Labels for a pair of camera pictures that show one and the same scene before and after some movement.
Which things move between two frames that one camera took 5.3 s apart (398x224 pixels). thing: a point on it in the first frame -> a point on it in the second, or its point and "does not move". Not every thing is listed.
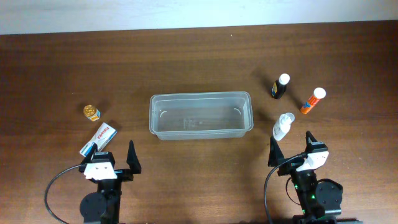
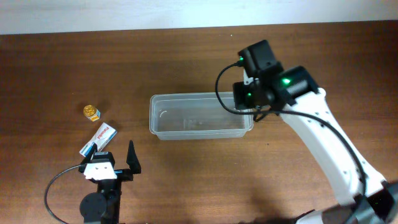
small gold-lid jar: [91, 112] does not move
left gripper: [123, 174] does not move
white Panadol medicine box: [102, 137] does not move
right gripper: [289, 168] -> [241, 97]
